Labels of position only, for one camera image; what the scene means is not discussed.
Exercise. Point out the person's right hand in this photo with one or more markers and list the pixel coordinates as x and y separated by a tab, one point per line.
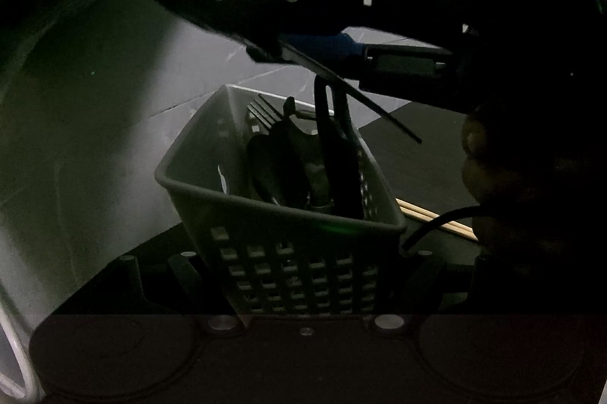
493	167

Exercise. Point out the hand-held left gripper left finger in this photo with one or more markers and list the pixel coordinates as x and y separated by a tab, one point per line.
189	280

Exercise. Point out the metal peeler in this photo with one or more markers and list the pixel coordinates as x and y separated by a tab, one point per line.
290	106

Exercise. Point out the white perforated utensil holder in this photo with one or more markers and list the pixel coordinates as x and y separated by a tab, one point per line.
199	176

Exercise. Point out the metal fork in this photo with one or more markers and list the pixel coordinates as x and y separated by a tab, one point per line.
265	112

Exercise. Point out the black small ladle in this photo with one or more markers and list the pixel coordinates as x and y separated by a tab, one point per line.
270	167

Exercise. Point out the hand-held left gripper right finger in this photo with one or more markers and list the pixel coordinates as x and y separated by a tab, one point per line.
422	285

